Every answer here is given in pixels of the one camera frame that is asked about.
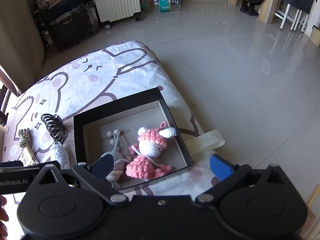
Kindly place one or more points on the braided rope knot ornament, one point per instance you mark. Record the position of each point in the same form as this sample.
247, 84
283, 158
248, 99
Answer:
24, 138

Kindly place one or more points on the brown hair claw clip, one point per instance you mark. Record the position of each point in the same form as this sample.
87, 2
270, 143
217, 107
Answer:
55, 127

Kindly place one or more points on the grey crochet snail toy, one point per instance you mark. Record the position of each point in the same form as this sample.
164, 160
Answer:
118, 159

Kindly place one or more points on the white crochet pouch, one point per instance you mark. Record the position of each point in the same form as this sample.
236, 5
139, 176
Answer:
58, 153

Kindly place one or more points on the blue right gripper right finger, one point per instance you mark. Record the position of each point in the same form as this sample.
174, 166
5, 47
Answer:
220, 167

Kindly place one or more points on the cartoon bear bed sheet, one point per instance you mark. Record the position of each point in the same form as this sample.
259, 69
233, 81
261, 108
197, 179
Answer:
92, 80

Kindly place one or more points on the person's left hand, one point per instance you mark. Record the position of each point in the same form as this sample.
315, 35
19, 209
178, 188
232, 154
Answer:
3, 217

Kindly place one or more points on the white folding chair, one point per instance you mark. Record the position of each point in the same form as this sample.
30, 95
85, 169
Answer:
287, 12

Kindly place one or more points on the black boots pair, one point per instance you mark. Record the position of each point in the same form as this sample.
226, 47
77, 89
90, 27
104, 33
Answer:
248, 7

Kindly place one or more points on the pink crochet doll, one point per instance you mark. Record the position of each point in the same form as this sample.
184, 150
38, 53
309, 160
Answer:
151, 143

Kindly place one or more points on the yellow small carton box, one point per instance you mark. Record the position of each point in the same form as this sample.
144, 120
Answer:
27, 157

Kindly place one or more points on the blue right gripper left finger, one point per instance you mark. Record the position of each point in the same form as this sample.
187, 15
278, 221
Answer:
102, 167

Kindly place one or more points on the beige curtain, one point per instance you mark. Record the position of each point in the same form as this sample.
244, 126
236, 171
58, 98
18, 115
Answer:
22, 49

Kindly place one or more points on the black open gift box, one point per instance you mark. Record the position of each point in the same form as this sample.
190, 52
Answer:
144, 109

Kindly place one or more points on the pack of water bottles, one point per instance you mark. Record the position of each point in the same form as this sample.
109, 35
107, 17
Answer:
165, 5

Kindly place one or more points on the black luggage bag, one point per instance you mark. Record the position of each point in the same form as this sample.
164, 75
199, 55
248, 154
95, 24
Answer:
66, 23

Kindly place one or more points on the wooden table leg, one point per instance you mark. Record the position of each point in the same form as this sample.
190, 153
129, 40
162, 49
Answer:
267, 11

